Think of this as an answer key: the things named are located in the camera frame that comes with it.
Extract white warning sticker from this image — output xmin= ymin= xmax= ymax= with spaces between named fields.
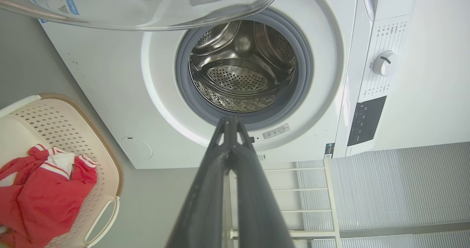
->
xmin=262 ymin=123 xmax=290 ymax=140

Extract perforated steel washer drum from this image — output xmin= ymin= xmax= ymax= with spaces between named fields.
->
xmin=188 ymin=20 xmax=297 ymax=113

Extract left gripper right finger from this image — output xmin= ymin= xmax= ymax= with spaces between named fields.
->
xmin=231 ymin=116 xmax=295 ymax=248

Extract round white filter cover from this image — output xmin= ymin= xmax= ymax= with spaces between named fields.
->
xmin=120 ymin=136 xmax=153 ymax=160

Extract grey ribbed blinds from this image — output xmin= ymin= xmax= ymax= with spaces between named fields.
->
xmin=296 ymin=142 xmax=470 ymax=248

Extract white detergent drawer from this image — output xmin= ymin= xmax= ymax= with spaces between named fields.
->
xmin=362 ymin=0 xmax=421 ymax=21

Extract red and white garment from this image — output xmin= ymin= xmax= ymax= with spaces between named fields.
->
xmin=0 ymin=143 xmax=98 ymax=248

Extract cream perforated laundry basket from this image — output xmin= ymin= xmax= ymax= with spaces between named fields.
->
xmin=0 ymin=93 xmax=124 ymax=248

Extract white front-load washing machine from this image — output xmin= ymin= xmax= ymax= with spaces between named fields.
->
xmin=39 ymin=0 xmax=423 ymax=169

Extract white metal rack frame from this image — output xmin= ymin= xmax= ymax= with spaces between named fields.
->
xmin=224 ymin=159 xmax=343 ymax=248

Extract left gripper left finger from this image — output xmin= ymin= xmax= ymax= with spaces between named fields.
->
xmin=165 ymin=116 xmax=232 ymax=248

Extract black round washer door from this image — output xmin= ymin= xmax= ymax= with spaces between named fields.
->
xmin=0 ymin=0 xmax=290 ymax=31

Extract white program dial knob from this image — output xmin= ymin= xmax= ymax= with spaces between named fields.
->
xmin=373 ymin=50 xmax=400 ymax=77

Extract black control panel display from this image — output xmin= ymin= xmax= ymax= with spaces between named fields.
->
xmin=347 ymin=96 xmax=387 ymax=147

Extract blue energy label sticker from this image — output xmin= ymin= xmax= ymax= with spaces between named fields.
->
xmin=29 ymin=0 xmax=80 ymax=23

